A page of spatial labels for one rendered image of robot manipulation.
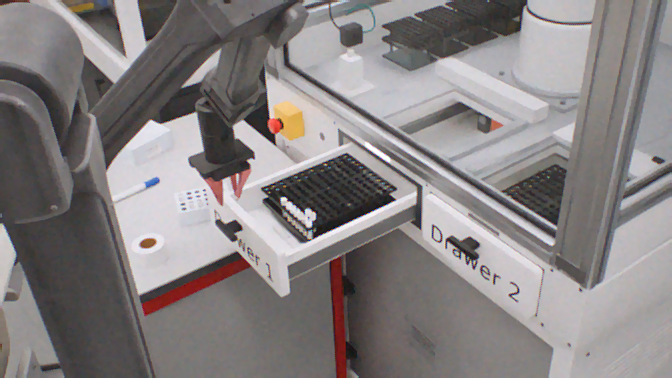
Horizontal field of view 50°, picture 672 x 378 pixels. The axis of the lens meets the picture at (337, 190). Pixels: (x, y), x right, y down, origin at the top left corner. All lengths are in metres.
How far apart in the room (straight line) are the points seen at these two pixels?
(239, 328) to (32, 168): 1.41
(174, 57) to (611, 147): 0.62
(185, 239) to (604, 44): 0.99
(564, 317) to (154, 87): 0.81
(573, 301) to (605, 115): 0.35
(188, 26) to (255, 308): 1.07
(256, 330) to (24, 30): 1.45
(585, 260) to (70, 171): 0.95
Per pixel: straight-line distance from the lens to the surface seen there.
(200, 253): 1.59
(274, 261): 1.33
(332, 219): 1.42
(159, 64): 0.80
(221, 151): 1.24
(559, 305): 1.30
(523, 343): 1.45
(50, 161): 0.36
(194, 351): 1.73
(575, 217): 1.18
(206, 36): 0.76
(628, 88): 1.04
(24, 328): 2.72
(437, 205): 1.40
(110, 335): 0.48
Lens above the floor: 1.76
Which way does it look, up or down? 35 degrees down
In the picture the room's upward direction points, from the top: 3 degrees counter-clockwise
